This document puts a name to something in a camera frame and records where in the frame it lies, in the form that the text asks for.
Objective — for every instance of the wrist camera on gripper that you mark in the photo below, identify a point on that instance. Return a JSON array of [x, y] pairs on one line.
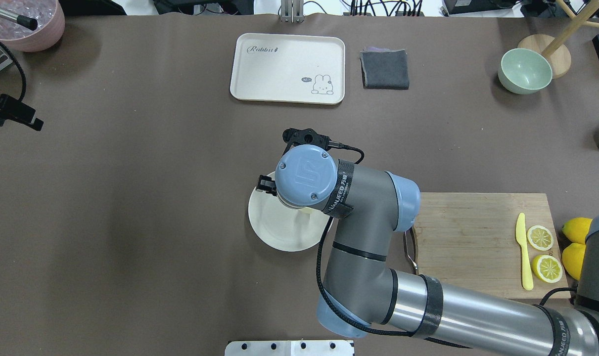
[[15, 110]]

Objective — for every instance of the round beige plate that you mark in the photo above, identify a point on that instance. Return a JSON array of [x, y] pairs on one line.
[[283, 228]]

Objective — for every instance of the lemon half near bun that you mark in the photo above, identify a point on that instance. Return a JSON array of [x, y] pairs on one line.
[[540, 238]]

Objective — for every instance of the aluminium frame post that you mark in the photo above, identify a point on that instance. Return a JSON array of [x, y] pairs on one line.
[[291, 11]]

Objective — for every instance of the mint green bowl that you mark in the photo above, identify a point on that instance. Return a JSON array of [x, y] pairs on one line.
[[524, 71]]

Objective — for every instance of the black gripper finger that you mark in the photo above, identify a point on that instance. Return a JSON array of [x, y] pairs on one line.
[[267, 185]]

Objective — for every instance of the yellow plastic knife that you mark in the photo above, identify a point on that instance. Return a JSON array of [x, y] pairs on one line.
[[527, 281]]

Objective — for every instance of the beige rabbit tray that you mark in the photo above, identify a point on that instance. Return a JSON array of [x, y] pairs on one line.
[[288, 69]]

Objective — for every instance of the wooden cutting board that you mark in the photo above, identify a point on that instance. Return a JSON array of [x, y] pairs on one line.
[[467, 239]]

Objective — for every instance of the whole lemon left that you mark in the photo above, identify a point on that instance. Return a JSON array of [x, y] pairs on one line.
[[576, 229]]

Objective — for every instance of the lemon half far side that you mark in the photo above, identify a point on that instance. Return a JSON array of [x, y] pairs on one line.
[[547, 268]]

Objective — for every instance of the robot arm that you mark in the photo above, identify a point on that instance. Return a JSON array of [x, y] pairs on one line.
[[372, 284]]

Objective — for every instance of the metal muddler black tip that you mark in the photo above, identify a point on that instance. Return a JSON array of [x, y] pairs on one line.
[[23, 21]]

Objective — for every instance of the whole lemon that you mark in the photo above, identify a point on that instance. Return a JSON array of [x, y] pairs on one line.
[[576, 229], [572, 259]]

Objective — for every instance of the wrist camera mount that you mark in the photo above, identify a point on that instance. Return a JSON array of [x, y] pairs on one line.
[[295, 137]]

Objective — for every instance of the grey folded cloth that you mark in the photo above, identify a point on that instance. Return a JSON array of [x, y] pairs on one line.
[[384, 68]]

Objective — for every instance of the pink bowl with ice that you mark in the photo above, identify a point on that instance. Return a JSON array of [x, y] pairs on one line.
[[48, 14]]

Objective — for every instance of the whole lemon right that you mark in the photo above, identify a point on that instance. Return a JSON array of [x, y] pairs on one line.
[[572, 259]]

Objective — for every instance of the wooden mug tree stand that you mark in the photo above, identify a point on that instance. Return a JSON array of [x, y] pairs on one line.
[[553, 49]]

